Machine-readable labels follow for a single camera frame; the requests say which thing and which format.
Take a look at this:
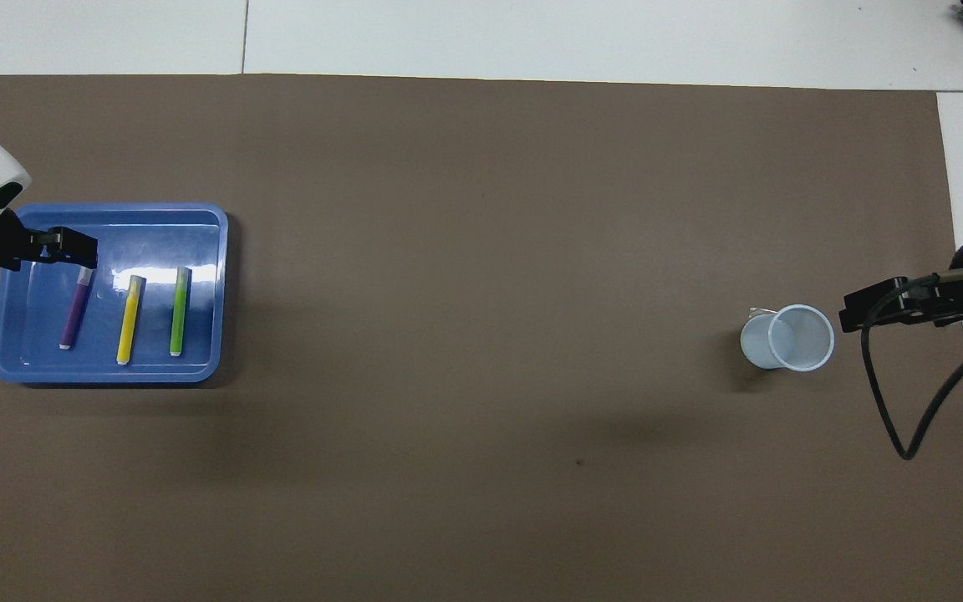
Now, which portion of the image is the purple pen white cap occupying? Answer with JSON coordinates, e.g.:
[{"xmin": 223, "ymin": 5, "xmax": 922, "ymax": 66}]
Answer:
[{"xmin": 59, "ymin": 268, "xmax": 95, "ymax": 350}]

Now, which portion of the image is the yellow pen white cap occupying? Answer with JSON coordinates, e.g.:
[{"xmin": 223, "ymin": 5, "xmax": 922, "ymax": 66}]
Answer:
[{"xmin": 116, "ymin": 275, "xmax": 146, "ymax": 366}]

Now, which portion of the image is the green pen white cap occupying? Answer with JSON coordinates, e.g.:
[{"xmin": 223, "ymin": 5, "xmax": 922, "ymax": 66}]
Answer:
[{"xmin": 169, "ymin": 267, "xmax": 192, "ymax": 358}]

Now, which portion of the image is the blue plastic tray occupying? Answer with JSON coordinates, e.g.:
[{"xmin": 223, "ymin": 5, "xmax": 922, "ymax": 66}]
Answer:
[{"xmin": 0, "ymin": 203, "xmax": 230, "ymax": 385}]

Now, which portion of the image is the translucent mesh pen cup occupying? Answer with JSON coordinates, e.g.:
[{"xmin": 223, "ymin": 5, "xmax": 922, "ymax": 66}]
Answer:
[{"xmin": 740, "ymin": 304, "xmax": 836, "ymax": 372}]

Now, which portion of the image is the brown table mat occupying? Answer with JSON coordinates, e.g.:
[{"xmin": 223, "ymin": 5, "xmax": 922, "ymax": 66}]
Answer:
[{"xmin": 0, "ymin": 74, "xmax": 963, "ymax": 602}]

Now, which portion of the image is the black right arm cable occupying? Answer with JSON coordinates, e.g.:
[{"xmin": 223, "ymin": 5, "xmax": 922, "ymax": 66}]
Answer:
[{"xmin": 860, "ymin": 264, "xmax": 963, "ymax": 462}]

